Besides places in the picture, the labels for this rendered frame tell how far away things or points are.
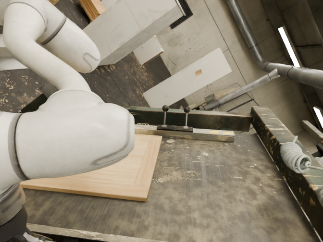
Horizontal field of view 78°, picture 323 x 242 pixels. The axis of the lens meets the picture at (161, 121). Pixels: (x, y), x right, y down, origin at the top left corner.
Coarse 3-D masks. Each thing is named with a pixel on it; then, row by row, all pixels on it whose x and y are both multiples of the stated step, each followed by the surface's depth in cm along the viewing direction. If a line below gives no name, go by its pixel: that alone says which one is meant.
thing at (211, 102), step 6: (222, 90) 660; (228, 90) 651; (234, 90) 648; (210, 96) 667; (216, 96) 654; (222, 96) 649; (198, 102) 718; (204, 102) 662; (210, 102) 660; (216, 102) 633; (180, 108) 701; (192, 108) 684; (198, 108) 594; (204, 108) 590; (210, 108) 642; (216, 108) 648
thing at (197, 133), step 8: (136, 128) 112; (144, 128) 113; (152, 128) 113; (168, 136) 112; (176, 136) 111; (184, 136) 110; (192, 136) 110; (200, 136) 109; (208, 136) 108; (216, 136) 108; (224, 136) 107; (232, 136) 107
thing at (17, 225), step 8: (24, 208) 36; (16, 216) 34; (24, 216) 36; (8, 224) 32; (16, 224) 34; (24, 224) 35; (0, 232) 32; (8, 232) 33; (16, 232) 34; (24, 232) 36; (0, 240) 32; (8, 240) 35; (16, 240) 35; (24, 240) 35
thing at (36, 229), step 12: (36, 228) 54; (48, 228) 54; (60, 228) 54; (48, 240) 54; (60, 240) 53; (72, 240) 52; (84, 240) 52; (96, 240) 51; (108, 240) 51; (120, 240) 51; (132, 240) 51; (144, 240) 51
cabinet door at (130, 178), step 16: (144, 144) 102; (160, 144) 102; (128, 160) 90; (144, 160) 90; (80, 176) 80; (96, 176) 81; (112, 176) 81; (128, 176) 81; (144, 176) 80; (64, 192) 75; (80, 192) 74; (96, 192) 73; (112, 192) 73; (128, 192) 73; (144, 192) 73
